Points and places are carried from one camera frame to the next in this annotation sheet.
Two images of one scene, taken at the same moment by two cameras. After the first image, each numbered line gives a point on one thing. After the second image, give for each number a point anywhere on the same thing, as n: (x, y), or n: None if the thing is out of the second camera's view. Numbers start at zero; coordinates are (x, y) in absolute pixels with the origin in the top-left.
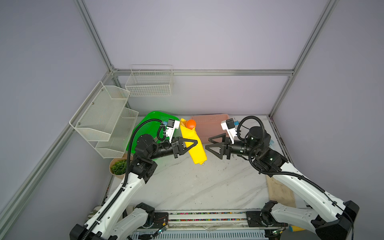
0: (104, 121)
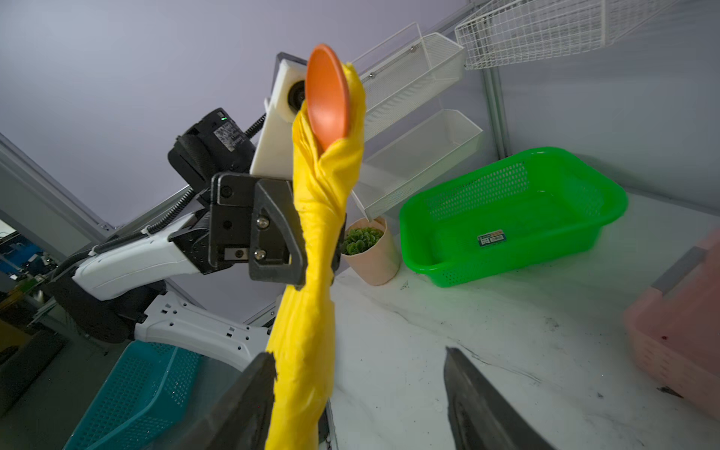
0: (409, 139)
